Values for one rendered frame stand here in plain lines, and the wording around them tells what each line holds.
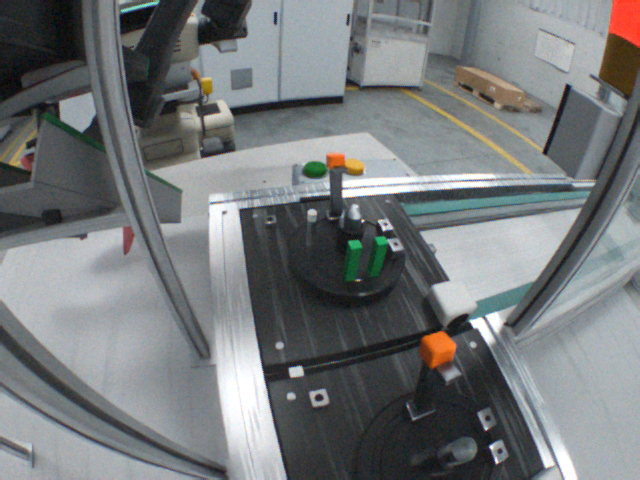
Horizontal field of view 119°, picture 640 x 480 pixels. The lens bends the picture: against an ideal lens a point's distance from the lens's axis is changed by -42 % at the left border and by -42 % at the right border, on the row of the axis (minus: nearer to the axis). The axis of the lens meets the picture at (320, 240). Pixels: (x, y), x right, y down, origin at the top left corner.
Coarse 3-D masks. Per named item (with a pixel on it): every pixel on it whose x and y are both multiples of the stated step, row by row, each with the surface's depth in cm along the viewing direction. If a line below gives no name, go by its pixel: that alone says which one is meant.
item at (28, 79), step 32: (0, 0) 4; (32, 0) 7; (64, 0) 9; (0, 32) 5; (32, 32) 8; (64, 32) 11; (0, 64) 8; (32, 64) 10; (64, 64) 13; (128, 64) 20; (0, 96) 13; (64, 96) 22
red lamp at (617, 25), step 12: (624, 0) 9; (636, 0) 8; (612, 12) 11; (624, 12) 10; (636, 12) 8; (612, 24) 12; (624, 24) 10; (636, 24) 9; (624, 36) 11; (636, 36) 10
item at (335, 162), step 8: (328, 160) 37; (336, 160) 37; (344, 160) 37; (336, 168) 36; (344, 168) 36; (336, 176) 38; (336, 184) 39; (336, 192) 39; (336, 200) 39; (336, 208) 40
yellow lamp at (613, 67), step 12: (612, 36) 12; (612, 48) 13; (624, 48) 12; (636, 48) 11; (612, 60) 13; (624, 60) 12; (636, 60) 11; (600, 72) 16; (612, 72) 14; (624, 72) 13; (636, 72) 12; (612, 84) 14; (624, 84) 13
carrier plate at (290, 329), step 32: (256, 224) 43; (288, 224) 43; (256, 256) 38; (288, 256) 39; (416, 256) 40; (256, 288) 35; (288, 288) 35; (416, 288) 36; (256, 320) 32; (288, 320) 32; (320, 320) 32; (352, 320) 33; (384, 320) 33; (416, 320) 33; (288, 352) 30; (320, 352) 30; (352, 352) 31
